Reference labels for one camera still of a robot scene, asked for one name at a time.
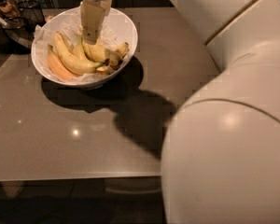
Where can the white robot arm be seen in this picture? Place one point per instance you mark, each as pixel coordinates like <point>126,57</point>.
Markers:
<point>220,161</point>

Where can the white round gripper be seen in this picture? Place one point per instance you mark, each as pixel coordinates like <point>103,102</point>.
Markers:
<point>93,13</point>

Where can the dark wire basket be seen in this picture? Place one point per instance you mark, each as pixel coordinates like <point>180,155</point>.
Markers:
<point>18,23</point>

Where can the short yellow right banana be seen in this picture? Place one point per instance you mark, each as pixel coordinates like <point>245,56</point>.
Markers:
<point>122,49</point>

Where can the small yellow middle banana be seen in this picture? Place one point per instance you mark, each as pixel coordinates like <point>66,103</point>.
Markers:
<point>78,49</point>

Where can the orange-tinted outer banana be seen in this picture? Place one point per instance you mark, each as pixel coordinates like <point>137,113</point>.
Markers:
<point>56,66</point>

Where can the large yellow front banana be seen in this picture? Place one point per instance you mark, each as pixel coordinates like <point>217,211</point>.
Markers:
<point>70,60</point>

